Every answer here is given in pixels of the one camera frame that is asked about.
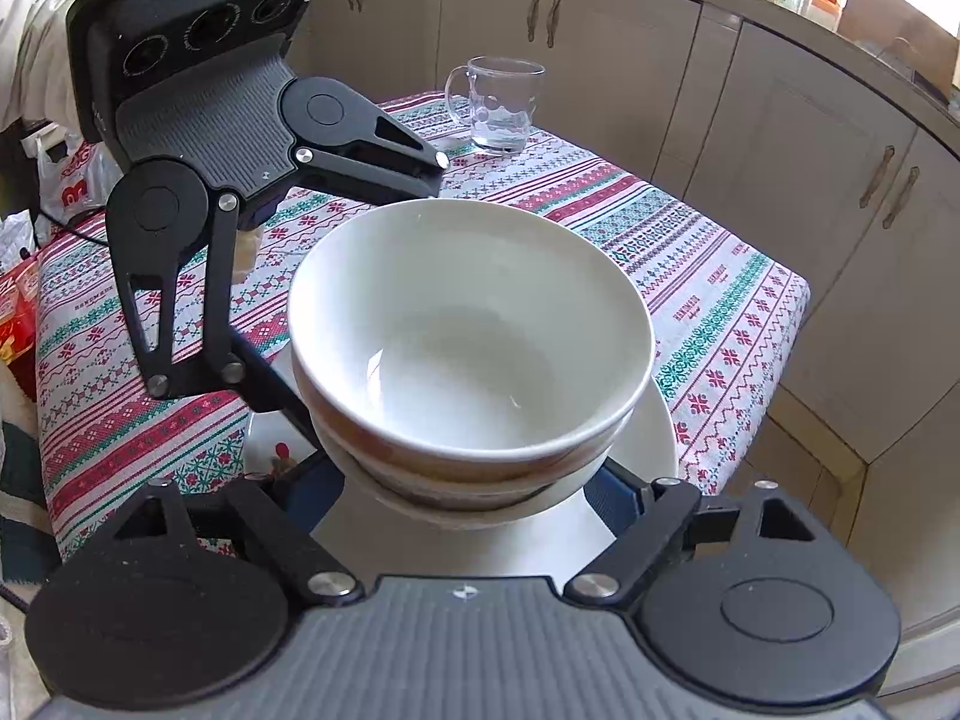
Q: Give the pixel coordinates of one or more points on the wooden cutting board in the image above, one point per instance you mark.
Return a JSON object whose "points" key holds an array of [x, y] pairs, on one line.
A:
{"points": [[892, 15]]}

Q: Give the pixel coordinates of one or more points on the clear glass mug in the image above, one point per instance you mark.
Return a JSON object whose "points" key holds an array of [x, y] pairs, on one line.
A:
{"points": [[499, 109]]}

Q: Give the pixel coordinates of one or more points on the red yellow snack packet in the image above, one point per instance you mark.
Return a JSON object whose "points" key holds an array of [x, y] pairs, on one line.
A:
{"points": [[15, 315]]}

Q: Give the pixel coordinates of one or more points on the striped patterned tablecloth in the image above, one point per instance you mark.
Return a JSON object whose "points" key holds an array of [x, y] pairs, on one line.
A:
{"points": [[675, 300]]}

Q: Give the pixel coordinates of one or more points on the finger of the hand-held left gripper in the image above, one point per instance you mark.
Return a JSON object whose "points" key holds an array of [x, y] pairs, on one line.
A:
{"points": [[390, 176], [223, 285]]}

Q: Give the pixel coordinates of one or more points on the white red plastic bag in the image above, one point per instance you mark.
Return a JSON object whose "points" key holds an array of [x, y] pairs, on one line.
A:
{"points": [[71, 187]]}

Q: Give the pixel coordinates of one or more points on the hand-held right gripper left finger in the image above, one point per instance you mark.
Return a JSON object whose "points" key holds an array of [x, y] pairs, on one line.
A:
{"points": [[262, 525]]}

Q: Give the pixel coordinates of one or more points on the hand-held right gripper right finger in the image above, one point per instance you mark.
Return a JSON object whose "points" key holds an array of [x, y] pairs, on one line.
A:
{"points": [[611, 499]]}

